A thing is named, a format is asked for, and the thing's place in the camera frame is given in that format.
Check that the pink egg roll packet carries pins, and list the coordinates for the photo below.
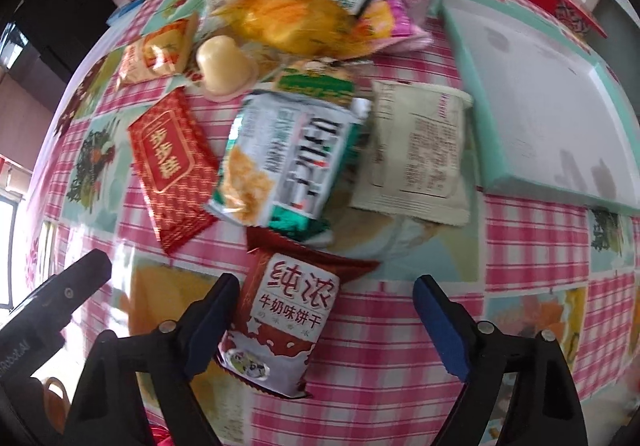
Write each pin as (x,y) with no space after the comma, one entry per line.
(391,27)

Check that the orange bread clear packet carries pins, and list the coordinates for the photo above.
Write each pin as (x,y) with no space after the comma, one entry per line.
(304,28)

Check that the beige egg roll packet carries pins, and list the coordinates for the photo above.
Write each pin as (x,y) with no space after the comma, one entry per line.
(163,52)

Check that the red patterned box lid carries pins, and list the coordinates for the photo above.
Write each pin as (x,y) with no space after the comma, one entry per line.
(576,16)

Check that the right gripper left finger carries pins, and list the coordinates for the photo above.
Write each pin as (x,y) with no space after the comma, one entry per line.
(108,409)

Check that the green white cracker packet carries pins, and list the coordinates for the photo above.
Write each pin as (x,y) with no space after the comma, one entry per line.
(283,155)

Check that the beige snack packet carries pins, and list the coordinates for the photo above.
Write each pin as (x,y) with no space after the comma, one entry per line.
(412,165)

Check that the red gold cake packet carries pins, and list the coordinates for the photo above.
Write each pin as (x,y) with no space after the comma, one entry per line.
(177,169)

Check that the checkered picture tablecloth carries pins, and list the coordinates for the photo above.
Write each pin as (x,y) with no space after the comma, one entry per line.
(375,378)

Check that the milk biscuit packet red white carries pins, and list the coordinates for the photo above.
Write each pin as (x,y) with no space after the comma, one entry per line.
(285,302)

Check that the green chef biscuit packet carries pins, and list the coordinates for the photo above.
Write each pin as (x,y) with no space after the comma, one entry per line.
(319,79)

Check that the teal white tray box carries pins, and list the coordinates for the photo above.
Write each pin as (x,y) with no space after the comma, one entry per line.
(550,120)

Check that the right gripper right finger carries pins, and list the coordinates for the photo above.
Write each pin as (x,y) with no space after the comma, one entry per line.
(545,407)

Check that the round white bun packet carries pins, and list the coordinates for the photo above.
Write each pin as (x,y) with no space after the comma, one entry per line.
(223,71)

